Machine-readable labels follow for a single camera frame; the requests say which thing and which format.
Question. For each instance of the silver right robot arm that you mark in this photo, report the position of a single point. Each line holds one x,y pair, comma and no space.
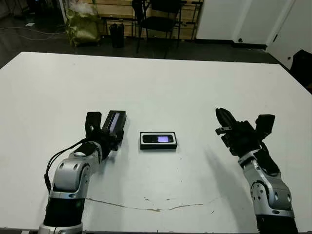
268,187

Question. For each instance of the white plastic bag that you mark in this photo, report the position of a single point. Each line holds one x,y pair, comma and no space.
81,6

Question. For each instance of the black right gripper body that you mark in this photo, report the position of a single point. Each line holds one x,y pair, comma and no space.
241,139

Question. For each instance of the black folded chair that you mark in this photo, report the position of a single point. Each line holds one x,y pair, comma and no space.
140,14

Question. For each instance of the green sack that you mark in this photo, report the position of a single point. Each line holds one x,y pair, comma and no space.
83,28

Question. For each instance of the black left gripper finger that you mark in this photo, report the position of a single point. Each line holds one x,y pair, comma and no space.
103,129
120,136

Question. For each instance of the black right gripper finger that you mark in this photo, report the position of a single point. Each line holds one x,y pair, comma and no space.
230,119
222,118

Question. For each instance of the black mesh office chair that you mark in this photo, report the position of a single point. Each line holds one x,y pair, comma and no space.
161,22

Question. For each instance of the white paper sheet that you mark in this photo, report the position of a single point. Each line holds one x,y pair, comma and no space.
30,24

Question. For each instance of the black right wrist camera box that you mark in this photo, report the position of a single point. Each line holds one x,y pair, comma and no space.
265,124

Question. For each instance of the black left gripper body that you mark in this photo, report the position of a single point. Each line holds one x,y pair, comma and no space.
107,143

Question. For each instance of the black phone-like camera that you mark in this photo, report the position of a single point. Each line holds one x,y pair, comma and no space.
158,139

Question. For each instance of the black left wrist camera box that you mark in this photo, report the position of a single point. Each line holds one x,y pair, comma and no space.
93,122

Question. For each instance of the black box lid silver stripe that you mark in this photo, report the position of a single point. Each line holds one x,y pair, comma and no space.
114,122

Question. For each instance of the white door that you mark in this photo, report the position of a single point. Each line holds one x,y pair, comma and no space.
292,24

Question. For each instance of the black waste bin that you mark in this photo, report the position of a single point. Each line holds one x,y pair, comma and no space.
117,36

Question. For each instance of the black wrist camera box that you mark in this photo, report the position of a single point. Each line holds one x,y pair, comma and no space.
93,122
265,124

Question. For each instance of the black box base white lining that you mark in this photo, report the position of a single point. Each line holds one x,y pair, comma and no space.
158,147

